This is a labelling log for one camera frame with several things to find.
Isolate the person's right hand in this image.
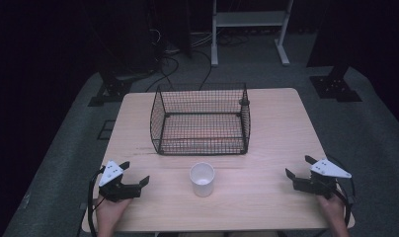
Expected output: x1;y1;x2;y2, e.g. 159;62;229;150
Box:
317;193;350;229

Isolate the black stand base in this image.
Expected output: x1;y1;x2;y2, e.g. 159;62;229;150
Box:
308;64;363;103
87;69;133;108

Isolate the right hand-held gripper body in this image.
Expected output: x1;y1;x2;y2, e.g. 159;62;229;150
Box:
292;158;353;200

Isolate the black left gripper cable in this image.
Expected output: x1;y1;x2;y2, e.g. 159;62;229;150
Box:
87;166;107;237

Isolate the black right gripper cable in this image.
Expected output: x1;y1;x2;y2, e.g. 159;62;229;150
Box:
325;155;358;229

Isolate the white metal desk frame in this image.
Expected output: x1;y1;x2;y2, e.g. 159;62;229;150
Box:
210;0;295;68

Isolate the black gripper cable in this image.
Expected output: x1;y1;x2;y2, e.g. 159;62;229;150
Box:
325;155;358;229
87;166;107;237

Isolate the person's left hand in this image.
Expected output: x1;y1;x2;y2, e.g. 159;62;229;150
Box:
94;196;133;233

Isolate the black floor cable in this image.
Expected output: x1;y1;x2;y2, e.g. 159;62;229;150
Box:
191;48;213;91
144;54;181;94

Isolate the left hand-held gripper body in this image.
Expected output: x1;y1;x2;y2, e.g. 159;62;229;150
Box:
98;160;143;203

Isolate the black wire mesh basket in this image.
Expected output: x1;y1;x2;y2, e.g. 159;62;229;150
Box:
149;82;252;157

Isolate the white cup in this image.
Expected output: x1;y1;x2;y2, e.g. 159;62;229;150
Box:
189;161;216;198

